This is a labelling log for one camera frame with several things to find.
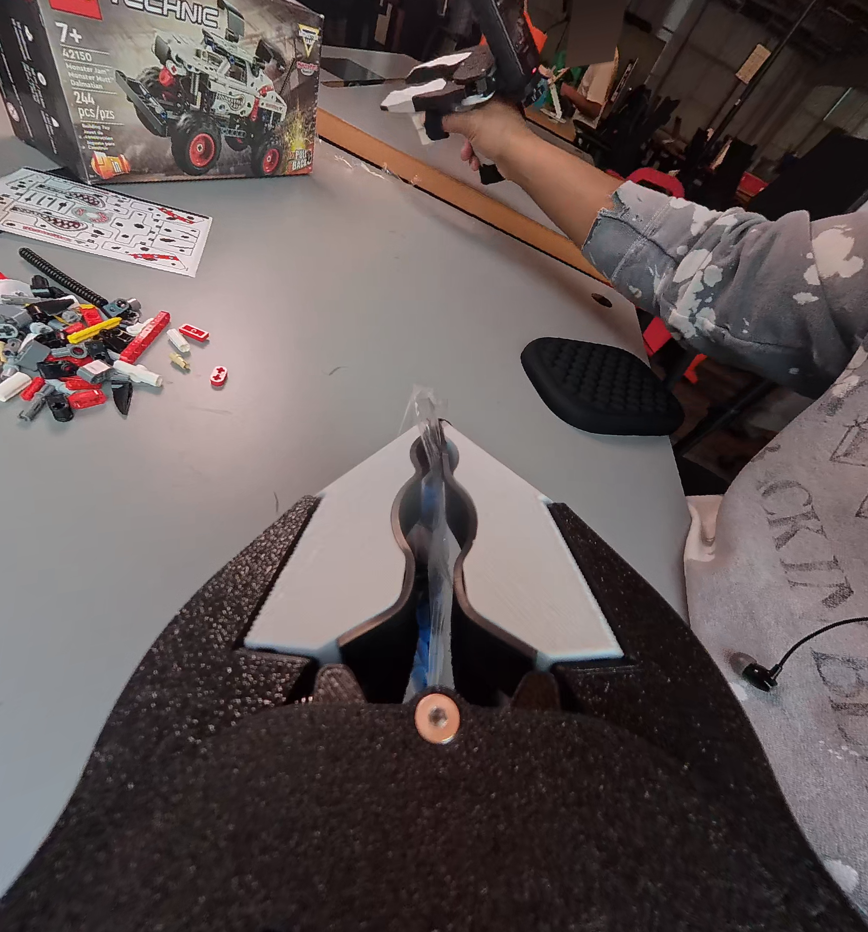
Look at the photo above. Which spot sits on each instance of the clear bag of blue bricks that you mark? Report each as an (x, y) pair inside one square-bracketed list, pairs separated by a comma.
[(434, 553)]

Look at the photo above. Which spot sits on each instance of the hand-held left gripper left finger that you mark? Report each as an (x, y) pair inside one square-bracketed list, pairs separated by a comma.
[(339, 575)]

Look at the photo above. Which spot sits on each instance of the red plastic canister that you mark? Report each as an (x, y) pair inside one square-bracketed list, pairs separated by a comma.
[(656, 180)]

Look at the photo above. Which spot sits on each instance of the person's right forearm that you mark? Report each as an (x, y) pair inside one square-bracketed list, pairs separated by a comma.
[(732, 277)]

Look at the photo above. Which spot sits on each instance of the grey desk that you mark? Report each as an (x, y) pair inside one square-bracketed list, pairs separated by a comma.
[(295, 327)]

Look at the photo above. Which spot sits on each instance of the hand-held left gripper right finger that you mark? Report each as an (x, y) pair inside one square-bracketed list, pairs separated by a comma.
[(536, 575)]

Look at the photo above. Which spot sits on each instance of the toy set box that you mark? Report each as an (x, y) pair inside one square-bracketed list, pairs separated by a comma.
[(150, 80)]

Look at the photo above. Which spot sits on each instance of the black ribbed toy tube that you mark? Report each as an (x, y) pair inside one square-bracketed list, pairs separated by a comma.
[(59, 275)]

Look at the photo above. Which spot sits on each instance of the wood edged grey table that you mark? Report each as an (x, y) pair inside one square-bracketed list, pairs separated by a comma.
[(441, 167)]

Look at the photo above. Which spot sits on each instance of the pile of toy bricks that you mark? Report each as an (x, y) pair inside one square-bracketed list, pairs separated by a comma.
[(55, 342)]

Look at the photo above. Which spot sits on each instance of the person's right hand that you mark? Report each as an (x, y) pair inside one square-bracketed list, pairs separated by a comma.
[(492, 131)]

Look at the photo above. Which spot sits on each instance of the black armrest pad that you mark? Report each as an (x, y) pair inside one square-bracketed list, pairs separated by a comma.
[(601, 386)]

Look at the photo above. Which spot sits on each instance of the person's grey patterned sweatshirt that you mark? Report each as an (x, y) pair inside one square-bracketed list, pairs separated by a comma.
[(805, 582)]

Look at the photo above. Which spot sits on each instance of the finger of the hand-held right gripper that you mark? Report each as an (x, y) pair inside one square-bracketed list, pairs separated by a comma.
[(438, 69), (405, 100)]

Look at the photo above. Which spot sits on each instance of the sticker sheet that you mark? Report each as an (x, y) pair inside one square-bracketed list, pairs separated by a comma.
[(99, 218)]

